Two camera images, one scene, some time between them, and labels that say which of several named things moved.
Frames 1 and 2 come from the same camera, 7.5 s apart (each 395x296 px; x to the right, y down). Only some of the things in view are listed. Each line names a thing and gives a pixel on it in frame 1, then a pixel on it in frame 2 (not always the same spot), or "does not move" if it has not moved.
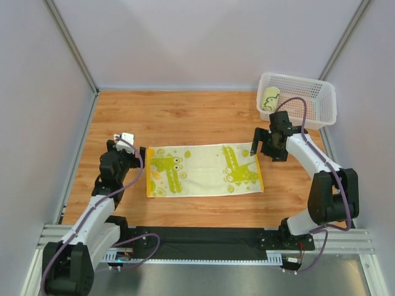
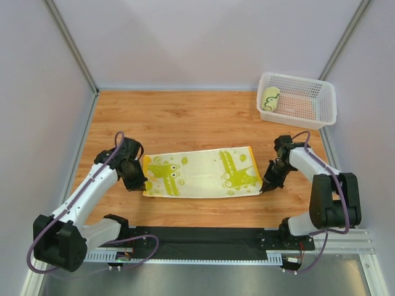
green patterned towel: (271, 95) does not move
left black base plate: (144, 242) does not move
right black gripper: (265, 143) -> (273, 177)
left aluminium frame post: (71, 44) does not move
